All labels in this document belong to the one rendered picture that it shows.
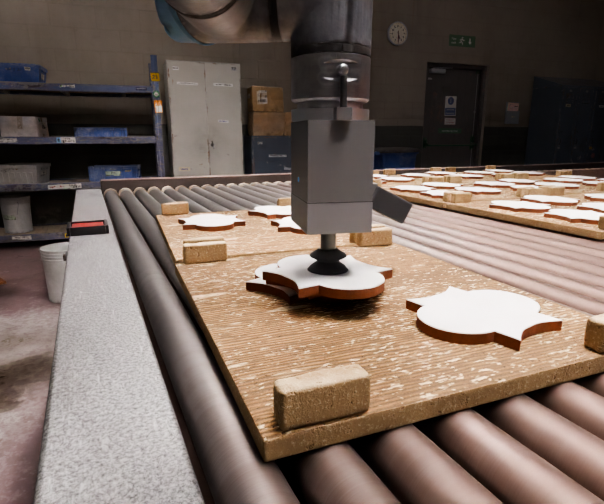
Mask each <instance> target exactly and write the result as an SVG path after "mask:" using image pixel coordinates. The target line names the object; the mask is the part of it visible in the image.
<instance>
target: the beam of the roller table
mask: <svg viewBox="0 0 604 504"><path fill-rule="evenodd" d="M104 219H107V222H108V225H109V234H96V235H83V236H70V238H69V245H68V253H67V260H66V267H65V274H64V282H63V289H62V296H61V304H60V311H59V318H58V325H57V333H56V340H55V347H54V355H53V362H52V369H51V377H50V384H49V391H48V398H47V406H46V413H45V420H44V428H43V435H42V442H41V449H40V457H39V464H38V471H37V479H36V486H35V493H34V501H33V504H205V502H204V499H203V496H202V493H201V490H200V487H199V484H198V481H197V478H196V475H195V472H194V469H193V466H192V463H191V459H190V456H189V453H188V450H187V447H186V444H185V441H184V438H183V435H182V432H181V429H180V426H179V423H178V420H177V417H176V414H175V411H174V408H173V405H172V402H171V399H170V396H169V393H168V390H167V387H166V384H165V381H164V378H163V375H162V372H161V369H160V366H159V363H158V360H157V357H156V354H155V351H154V348H153V345H152V342H151V339H150V336H149V333H148V330H147V327H146V324H145V321H144V318H143V315H142V312H141V309H140V306H139V303H138V300H137V297H136V294H135V291H134V288H133V285H132V282H131V279H130V276H129V273H128V270H127V267H126V264H125V261H124V258H123V255H122V252H121V249H120V246H119V243H118V240H117V237H116V234H115V231H114V228H113V225H112V222H111V219H110V216H109V213H108V210H107V207H106V203H105V200H104V197H103V194H102V191H101V189H85V190H76V194H75V201H74V209H73V216H72V222H74V221H89V220H104Z"/></svg>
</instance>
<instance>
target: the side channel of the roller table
mask: <svg viewBox="0 0 604 504"><path fill-rule="evenodd" d="M485 168H486V166H472V167H456V172H465V171H483V170H485ZM585 168H588V169H590V168H604V162H588V163H559V164H530V165H501V166H496V169H498V170H513V171H538V170H542V171H543V170H562V169H566V170H568V169H585ZM426 172H430V168H414V169H396V173H395V175H397V174H406V173H419V174H421V173H426ZM277 181H280V182H283V183H284V182H286V181H291V173H269V174H241V175H212V176H183V177H154V178H125V179H101V180H100V185H101V191H102V194H103V197H104V192H105V190H107V189H110V188H111V189H114V190H116V191H117V193H118V194H119V191H120V190H121V189H122V188H128V189H130V190H131V191H132V192H133V191H134V190H135V189H136V188H138V187H142V188H144V189H145V190H146V191H148V189H149V188H151V187H157V188H159V189H160V190H162V188H163V187H165V186H170V187H172V188H173V189H174V190H175V188H176V187H177V186H185V187H186V188H189V186H191V185H197V186H199V187H200V188H201V187H202V186H203V185H206V184H208V185H211V186H213V187H214V186H215V185H216V184H223V185H225V186H226V185H227V184H231V183H233V184H236V185H239V184H240V183H247V184H249V185H250V184H251V183H254V182H257V183H260V184H262V183H263V182H271V183H274V182H277Z"/></svg>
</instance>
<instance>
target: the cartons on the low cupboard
mask: <svg viewBox="0 0 604 504"><path fill-rule="evenodd" d="M247 92H248V112H252V113H248V127H247V128H248V135H249V136H291V123H292V113H291V112H283V111H284V105H283V88H281V87H278V88H274V87H262V86H251V87H250V88H248V89H247Z"/></svg>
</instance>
